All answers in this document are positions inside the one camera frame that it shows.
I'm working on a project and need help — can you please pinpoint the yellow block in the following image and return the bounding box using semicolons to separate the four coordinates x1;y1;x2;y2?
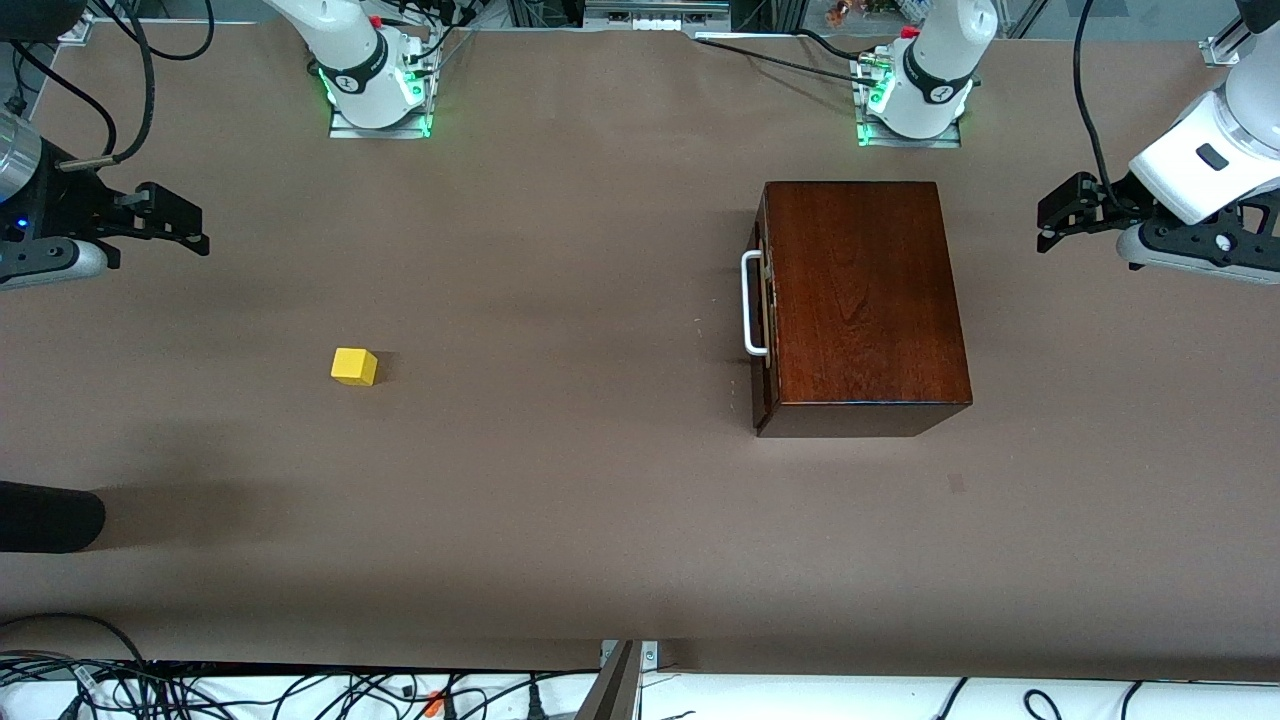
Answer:
331;347;379;387

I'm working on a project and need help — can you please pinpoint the wooden drawer with white handle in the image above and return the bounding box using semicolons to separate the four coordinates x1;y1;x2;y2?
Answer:
741;210;781;399

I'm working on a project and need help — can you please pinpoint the dark brown wooden cabinet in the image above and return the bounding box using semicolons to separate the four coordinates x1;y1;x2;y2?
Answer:
752;180;973;438

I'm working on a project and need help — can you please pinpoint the black ribbed cylinder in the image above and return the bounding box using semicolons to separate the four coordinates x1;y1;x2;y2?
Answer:
0;480;107;554

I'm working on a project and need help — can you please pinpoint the white power strip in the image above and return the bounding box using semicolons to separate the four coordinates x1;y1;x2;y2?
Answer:
585;0;731;33

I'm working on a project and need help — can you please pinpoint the dark diagonal strut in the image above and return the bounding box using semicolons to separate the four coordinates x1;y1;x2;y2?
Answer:
575;640;641;720

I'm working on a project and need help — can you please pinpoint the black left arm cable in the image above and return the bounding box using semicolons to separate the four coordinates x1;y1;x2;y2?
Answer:
1070;0;1115;196

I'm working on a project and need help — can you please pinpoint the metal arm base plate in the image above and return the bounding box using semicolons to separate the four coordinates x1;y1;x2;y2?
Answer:
855;115;963;149
328;100;433;139

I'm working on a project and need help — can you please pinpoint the long black cable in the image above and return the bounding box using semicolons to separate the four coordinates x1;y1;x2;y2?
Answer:
695;38;881;83

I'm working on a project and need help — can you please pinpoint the small aluminium bracket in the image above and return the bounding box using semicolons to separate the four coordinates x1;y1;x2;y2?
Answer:
600;640;659;691

